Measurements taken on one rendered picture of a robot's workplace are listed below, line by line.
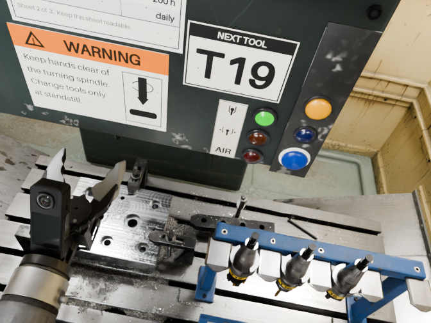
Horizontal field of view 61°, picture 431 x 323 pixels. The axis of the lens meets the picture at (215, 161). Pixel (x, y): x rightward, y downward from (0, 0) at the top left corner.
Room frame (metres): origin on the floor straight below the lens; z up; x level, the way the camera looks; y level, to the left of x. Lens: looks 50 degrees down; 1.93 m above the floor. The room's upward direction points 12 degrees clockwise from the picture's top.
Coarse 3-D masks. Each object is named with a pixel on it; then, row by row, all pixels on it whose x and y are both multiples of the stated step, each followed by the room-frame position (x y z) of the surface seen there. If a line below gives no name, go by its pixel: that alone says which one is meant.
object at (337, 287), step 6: (342, 264) 0.38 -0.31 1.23; (336, 270) 0.36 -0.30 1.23; (336, 276) 0.35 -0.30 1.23; (336, 282) 0.34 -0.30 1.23; (360, 282) 0.35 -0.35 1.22; (336, 288) 0.33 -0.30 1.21; (342, 288) 0.33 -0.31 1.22; (348, 288) 0.33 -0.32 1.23; (354, 288) 0.33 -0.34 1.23; (348, 294) 0.32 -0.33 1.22
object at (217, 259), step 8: (208, 240) 0.37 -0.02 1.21; (216, 240) 0.38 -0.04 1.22; (224, 240) 0.38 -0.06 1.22; (208, 248) 0.36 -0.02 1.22; (216, 248) 0.36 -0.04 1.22; (224, 248) 0.36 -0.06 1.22; (208, 256) 0.34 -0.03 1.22; (216, 256) 0.34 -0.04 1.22; (224, 256) 0.34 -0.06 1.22; (208, 264) 0.32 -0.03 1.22; (216, 264) 0.32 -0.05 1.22; (224, 264) 0.33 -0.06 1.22
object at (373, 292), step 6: (366, 270) 0.38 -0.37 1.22; (372, 270) 0.38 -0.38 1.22; (378, 270) 0.39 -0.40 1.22; (366, 276) 0.37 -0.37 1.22; (372, 276) 0.37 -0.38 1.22; (378, 276) 0.37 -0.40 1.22; (366, 282) 0.35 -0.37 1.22; (372, 282) 0.36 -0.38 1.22; (378, 282) 0.36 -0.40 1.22; (360, 288) 0.34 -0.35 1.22; (366, 288) 0.34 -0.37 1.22; (372, 288) 0.34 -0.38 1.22; (378, 288) 0.35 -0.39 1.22; (360, 294) 0.33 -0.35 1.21; (366, 294) 0.33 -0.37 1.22; (372, 294) 0.33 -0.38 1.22; (378, 294) 0.33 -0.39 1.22; (372, 300) 0.32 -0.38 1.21; (378, 300) 0.32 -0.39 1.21
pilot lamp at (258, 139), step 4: (252, 136) 0.28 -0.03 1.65; (256, 136) 0.28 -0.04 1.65; (260, 136) 0.28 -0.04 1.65; (264, 136) 0.29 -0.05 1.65; (252, 140) 0.28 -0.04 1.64; (256, 140) 0.28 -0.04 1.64; (260, 140) 0.28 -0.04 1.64; (264, 140) 0.28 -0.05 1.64; (256, 144) 0.28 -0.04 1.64; (260, 144) 0.28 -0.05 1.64
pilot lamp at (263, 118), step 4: (260, 112) 0.29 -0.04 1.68; (264, 112) 0.29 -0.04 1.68; (256, 116) 0.29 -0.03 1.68; (260, 116) 0.28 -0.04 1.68; (264, 116) 0.28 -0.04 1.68; (268, 116) 0.28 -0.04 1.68; (272, 116) 0.29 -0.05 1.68; (256, 120) 0.29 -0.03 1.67; (260, 120) 0.28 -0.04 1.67; (264, 120) 0.28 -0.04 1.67; (268, 120) 0.28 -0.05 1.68; (272, 120) 0.29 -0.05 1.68; (260, 124) 0.29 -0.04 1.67; (264, 124) 0.28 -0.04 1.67; (268, 124) 0.28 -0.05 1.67
